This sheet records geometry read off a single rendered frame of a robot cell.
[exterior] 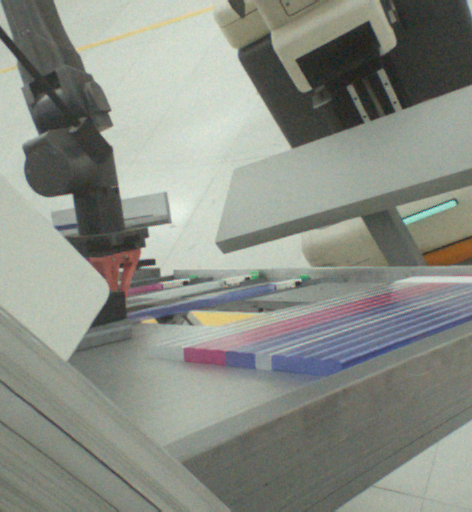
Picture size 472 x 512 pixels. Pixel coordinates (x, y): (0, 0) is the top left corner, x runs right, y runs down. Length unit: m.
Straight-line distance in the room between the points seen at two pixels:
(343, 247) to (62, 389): 1.66
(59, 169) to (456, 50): 1.34
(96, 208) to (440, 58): 1.27
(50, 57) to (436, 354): 0.58
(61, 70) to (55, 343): 0.70
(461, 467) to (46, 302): 1.52
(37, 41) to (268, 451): 0.66
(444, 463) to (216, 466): 1.40
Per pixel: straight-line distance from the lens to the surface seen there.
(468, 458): 1.70
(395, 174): 1.38
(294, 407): 0.37
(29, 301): 0.21
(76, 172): 0.82
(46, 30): 0.92
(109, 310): 0.68
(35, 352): 0.21
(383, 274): 1.02
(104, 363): 0.59
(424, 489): 1.70
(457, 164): 1.34
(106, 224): 0.88
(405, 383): 0.47
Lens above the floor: 1.43
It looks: 35 degrees down
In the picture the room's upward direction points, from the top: 37 degrees counter-clockwise
